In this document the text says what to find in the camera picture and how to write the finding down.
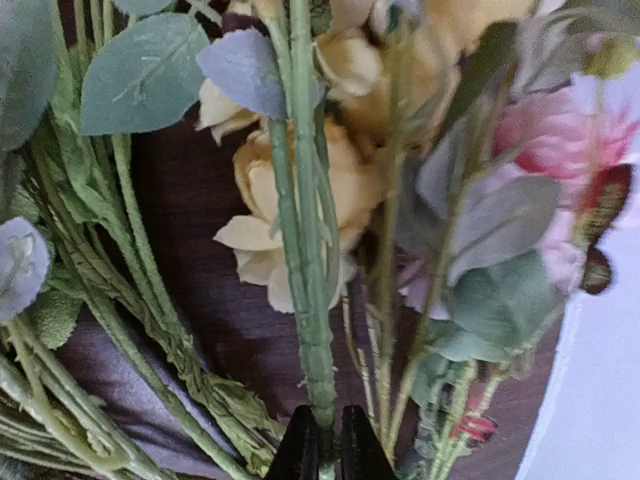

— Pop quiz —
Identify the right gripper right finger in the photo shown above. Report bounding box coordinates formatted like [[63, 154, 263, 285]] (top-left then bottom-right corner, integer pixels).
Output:
[[341, 405, 397, 480]]

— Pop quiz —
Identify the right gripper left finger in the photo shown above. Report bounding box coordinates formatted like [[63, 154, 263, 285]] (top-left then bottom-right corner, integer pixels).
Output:
[[264, 405, 320, 480]]

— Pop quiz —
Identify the yellow rose stem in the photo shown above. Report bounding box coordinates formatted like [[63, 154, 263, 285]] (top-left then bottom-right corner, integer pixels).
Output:
[[197, 1, 532, 431]]

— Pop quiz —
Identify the small yellow flower spray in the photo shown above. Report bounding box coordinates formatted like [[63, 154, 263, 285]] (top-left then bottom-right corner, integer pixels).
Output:
[[1, 1, 282, 479]]

